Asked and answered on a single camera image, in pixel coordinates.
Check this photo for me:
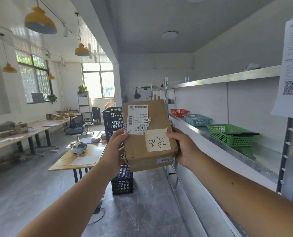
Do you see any person's right hand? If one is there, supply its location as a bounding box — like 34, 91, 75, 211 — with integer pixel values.
166, 127, 204, 171

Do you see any person's left hand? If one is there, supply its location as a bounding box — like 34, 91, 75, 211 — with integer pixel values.
101, 128, 130, 180

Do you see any brown cardboard parcel with labels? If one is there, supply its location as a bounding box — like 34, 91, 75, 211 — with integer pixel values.
122, 99, 179, 172

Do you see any person's right forearm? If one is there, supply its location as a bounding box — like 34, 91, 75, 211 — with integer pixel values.
193, 155, 293, 237

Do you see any person's left forearm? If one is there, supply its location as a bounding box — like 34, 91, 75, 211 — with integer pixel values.
15, 157, 118, 237

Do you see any dark blue plastic crate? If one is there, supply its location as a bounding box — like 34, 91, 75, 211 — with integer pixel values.
102, 107, 124, 130
111, 164, 134, 195

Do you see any red plastic basket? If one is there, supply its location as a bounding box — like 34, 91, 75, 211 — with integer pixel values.
170, 108, 190, 118

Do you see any blue plastic basket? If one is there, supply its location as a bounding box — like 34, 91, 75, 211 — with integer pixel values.
183, 114, 213, 127

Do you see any black mesh office chair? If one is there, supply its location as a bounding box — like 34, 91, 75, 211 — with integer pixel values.
64, 115, 85, 141
81, 112, 95, 135

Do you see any white paper sheet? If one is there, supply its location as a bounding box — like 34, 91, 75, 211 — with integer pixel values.
70, 155, 101, 166

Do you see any white handheld device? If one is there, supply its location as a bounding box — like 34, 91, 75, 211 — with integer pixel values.
70, 142, 88, 156

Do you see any white standing air conditioner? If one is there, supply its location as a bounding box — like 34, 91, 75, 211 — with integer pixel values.
77, 90, 92, 113

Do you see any green plastic basket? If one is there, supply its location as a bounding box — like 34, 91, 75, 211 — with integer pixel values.
206, 124, 261, 147

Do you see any bright window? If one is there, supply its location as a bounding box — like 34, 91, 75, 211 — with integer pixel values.
82, 62, 115, 99

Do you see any pile of small cardboard boxes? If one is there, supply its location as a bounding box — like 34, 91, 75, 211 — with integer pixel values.
46, 110, 81, 121

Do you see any wooden desk with black legs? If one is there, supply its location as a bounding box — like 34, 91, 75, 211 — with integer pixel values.
48, 139, 108, 183

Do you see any flat black item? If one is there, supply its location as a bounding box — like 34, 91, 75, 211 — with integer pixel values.
224, 132, 262, 137

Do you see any metal shelf rack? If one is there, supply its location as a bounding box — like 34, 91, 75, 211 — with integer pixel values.
164, 65, 293, 237

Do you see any grey laptop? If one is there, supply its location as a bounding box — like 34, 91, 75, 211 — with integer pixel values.
31, 92, 46, 104

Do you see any brown cardboard box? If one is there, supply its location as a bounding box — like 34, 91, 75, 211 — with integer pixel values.
15, 123, 29, 134

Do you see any round white ceiling light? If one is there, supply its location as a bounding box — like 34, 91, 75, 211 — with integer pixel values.
161, 31, 178, 40

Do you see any grey item on shelf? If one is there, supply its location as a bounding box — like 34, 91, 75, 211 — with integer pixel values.
241, 63, 263, 71

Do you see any long wooden work table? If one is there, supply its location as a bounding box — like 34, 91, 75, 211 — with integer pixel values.
0, 118, 70, 156

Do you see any white printed paper notice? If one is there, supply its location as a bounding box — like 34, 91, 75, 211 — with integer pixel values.
270, 13, 293, 120

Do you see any large yellow pendant lamp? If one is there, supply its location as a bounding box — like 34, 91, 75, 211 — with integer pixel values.
25, 6, 58, 35

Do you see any black floor cable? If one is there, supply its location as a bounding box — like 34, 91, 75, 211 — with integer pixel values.
87, 198, 105, 226

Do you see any window with dark frame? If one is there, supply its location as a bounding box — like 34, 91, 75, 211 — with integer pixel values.
15, 50, 53, 104

